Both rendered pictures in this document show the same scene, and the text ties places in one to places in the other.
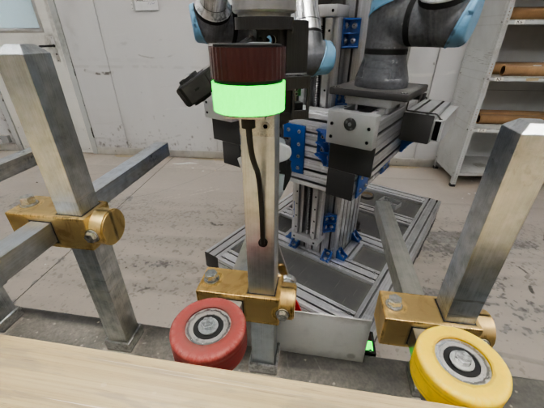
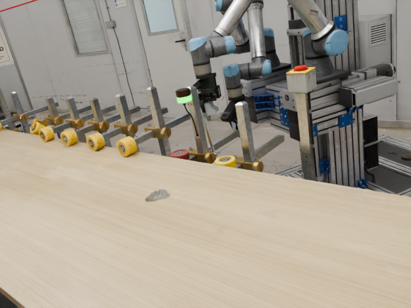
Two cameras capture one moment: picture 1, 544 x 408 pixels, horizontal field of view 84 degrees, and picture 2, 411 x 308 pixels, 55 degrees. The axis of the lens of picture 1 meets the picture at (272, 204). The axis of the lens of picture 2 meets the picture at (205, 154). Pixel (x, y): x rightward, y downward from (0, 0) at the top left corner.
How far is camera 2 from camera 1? 1.40 m
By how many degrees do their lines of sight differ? 33
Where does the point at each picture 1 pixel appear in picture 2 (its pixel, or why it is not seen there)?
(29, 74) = (151, 93)
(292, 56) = (210, 83)
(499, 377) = (227, 161)
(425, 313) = (241, 160)
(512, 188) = (239, 118)
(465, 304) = (246, 154)
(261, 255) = (197, 139)
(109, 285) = (166, 152)
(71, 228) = (157, 132)
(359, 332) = not seen: hidden behind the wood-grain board
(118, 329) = not seen: hidden behind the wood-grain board
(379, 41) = (306, 53)
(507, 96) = not seen: outside the picture
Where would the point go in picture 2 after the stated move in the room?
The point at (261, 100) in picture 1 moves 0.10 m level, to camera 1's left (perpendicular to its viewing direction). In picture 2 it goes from (182, 100) to (162, 101)
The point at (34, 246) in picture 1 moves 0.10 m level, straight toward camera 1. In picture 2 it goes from (148, 135) to (151, 142)
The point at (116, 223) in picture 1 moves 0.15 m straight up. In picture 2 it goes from (168, 131) to (161, 101)
